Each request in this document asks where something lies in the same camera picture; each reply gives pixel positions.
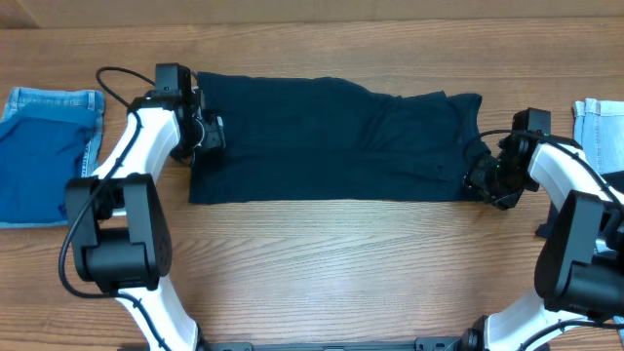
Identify dark navy t-shirt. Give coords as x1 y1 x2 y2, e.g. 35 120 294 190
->
189 72 485 205

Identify dark navy garment pile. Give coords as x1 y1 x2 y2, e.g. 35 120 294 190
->
534 170 624 240

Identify light blue jeans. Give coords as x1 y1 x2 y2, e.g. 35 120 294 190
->
573 98 624 175

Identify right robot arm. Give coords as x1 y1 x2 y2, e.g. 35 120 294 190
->
452 108 623 350

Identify folded blue denim shorts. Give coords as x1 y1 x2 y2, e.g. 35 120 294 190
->
1 87 105 229

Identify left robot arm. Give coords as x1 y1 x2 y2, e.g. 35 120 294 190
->
58 63 226 350

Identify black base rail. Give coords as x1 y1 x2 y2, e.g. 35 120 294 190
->
199 332 485 351

